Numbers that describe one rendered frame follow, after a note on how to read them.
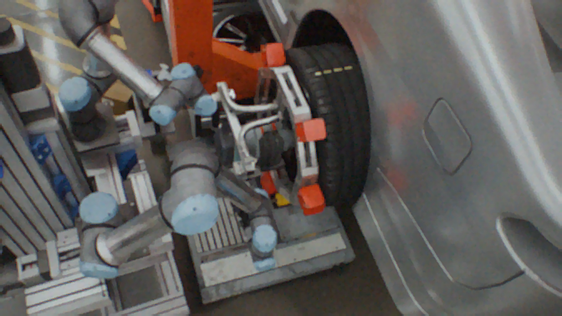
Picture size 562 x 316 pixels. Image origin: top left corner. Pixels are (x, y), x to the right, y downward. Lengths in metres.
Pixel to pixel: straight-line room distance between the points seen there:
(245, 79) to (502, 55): 1.42
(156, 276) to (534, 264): 1.64
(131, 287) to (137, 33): 1.94
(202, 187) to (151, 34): 2.47
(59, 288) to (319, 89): 1.13
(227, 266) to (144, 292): 0.44
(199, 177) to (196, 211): 0.09
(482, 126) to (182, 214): 0.73
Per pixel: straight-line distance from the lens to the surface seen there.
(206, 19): 1.98
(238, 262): 2.43
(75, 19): 1.49
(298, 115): 1.60
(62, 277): 1.78
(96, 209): 1.51
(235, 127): 1.72
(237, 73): 2.28
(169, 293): 2.24
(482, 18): 1.19
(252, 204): 1.48
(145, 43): 3.48
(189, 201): 1.15
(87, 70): 1.84
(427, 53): 1.25
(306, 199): 1.69
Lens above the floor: 2.35
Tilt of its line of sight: 56 degrees down
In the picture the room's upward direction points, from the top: 12 degrees clockwise
